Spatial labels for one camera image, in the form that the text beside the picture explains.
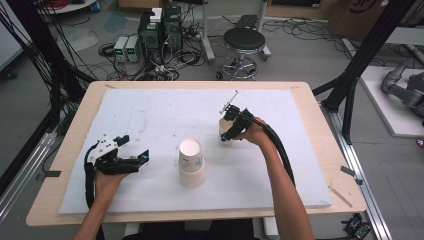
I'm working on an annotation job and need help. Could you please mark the person's dark clothing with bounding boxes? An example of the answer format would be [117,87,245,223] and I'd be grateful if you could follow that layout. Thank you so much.
[122,219,262,240]

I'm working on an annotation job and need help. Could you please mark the brown cardboard box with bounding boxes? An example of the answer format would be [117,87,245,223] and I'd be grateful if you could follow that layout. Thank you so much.
[327,0,424,42]

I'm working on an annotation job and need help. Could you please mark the black round stool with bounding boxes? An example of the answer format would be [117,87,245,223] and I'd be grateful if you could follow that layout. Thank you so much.
[216,27,268,81]

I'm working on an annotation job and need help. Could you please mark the white floor platform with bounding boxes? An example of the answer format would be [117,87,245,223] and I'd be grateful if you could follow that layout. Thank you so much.
[359,65,424,139]

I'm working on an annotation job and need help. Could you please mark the person's left hand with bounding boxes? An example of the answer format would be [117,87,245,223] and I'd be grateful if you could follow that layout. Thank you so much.
[94,169,130,205]

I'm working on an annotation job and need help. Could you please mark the aluminium floor rail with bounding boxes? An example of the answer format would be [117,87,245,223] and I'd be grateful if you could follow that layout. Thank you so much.
[319,102,394,240]
[0,130,58,223]

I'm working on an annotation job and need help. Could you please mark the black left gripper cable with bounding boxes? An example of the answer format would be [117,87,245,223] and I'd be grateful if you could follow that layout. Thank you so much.
[83,140,105,240]

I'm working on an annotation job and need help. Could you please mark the black metal frame post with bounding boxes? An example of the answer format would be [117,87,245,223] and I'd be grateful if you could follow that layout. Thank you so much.
[5,0,93,136]
[312,0,418,145]

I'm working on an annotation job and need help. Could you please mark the white table leg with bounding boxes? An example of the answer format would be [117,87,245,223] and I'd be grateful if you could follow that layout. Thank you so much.
[262,216,280,239]

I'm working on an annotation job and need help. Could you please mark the tangle of floor cables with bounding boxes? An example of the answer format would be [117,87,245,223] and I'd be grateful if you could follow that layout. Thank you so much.
[97,41,205,82]

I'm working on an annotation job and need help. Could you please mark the green circuit board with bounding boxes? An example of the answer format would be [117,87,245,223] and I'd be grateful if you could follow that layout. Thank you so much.
[342,213,372,240]

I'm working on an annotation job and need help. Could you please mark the white foam mat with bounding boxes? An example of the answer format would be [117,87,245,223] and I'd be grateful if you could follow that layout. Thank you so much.
[58,87,334,215]

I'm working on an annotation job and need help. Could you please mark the black tape strip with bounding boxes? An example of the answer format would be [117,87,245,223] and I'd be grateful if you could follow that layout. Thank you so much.
[35,170,63,182]

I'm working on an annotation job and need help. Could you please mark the small white box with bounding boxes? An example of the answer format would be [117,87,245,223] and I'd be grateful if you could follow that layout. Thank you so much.
[149,7,164,24]

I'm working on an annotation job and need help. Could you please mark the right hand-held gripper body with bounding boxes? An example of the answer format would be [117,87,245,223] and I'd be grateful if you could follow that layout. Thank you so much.
[219,89,256,138]

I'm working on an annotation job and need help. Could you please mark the person's right hand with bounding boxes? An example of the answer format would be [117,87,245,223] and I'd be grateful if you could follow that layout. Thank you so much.
[237,116,274,148]

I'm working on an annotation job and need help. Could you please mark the white round table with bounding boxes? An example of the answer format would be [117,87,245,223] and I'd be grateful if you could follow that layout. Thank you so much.
[37,0,100,15]

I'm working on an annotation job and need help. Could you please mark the thin wooden stick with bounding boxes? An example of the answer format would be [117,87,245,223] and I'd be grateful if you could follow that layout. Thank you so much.
[327,184,354,209]

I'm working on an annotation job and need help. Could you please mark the grey tape strip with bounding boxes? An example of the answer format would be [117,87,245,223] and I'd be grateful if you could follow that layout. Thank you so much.
[340,165,364,186]

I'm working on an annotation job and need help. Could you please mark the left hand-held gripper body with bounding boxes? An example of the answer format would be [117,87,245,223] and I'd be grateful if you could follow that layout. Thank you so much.
[87,133,142,176]

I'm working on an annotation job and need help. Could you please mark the single white paper cup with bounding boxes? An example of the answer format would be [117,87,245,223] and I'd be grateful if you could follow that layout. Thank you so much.
[218,117,236,145]

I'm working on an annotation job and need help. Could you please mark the grey bench power supply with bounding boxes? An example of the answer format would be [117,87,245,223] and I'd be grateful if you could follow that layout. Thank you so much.
[125,35,141,63]
[113,35,130,63]

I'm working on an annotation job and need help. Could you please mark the black computer tower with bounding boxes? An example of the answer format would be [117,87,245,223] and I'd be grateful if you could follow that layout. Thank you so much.
[137,11,165,65]
[162,5,184,52]

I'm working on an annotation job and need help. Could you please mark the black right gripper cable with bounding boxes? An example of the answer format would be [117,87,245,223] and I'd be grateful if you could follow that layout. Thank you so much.
[244,108,297,187]

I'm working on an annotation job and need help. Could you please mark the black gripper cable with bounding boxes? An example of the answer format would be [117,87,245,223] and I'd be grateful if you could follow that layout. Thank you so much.
[83,140,105,240]
[244,108,297,187]

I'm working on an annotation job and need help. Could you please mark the stack of paper cups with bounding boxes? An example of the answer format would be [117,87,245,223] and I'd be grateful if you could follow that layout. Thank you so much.
[177,138,206,190]

